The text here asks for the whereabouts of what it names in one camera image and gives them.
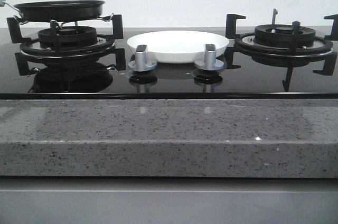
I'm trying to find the wire pan support ring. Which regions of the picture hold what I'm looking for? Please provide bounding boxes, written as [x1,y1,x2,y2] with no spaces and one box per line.
[13,13,115,28]

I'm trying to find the black frying pan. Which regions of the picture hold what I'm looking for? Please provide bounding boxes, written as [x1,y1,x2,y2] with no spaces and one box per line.
[13,0,105,22]

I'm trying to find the right silver stove knob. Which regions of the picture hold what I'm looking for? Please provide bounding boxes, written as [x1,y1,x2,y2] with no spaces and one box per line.
[194,44,225,71]

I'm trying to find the white round plate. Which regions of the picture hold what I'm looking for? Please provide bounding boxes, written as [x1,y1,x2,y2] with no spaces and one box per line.
[127,31,229,63]

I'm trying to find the silver stove knob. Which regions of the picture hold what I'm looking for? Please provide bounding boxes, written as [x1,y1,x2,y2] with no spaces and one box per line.
[128,45,157,72]
[194,44,225,71]

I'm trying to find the black glass gas hob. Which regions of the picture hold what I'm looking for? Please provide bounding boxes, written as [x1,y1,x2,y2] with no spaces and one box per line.
[1,28,337,99]

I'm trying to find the left silver stove knob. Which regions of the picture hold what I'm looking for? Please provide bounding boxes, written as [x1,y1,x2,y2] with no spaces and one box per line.
[128,45,157,72]

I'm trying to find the grey cabinet drawer front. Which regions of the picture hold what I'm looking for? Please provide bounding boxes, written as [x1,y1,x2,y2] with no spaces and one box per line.
[1,179,337,223]

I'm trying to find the black burner head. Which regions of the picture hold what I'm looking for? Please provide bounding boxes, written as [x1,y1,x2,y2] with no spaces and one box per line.
[38,26,97,48]
[254,24,316,48]

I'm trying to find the black burner grate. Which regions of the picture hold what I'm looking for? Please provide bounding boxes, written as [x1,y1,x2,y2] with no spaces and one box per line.
[225,9,337,91]
[7,14,125,77]

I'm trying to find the right black burner head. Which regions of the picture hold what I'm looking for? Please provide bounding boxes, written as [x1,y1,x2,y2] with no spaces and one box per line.
[254,24,316,48]

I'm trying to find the left black burner grate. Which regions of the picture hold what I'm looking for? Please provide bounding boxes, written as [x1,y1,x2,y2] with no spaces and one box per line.
[7,14,125,77]

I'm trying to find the left black burner head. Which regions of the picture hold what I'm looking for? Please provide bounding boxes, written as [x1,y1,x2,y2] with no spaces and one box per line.
[38,26,97,48]

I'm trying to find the right black burner grate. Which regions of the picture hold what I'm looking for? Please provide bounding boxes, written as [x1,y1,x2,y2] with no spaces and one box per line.
[225,9,337,91]

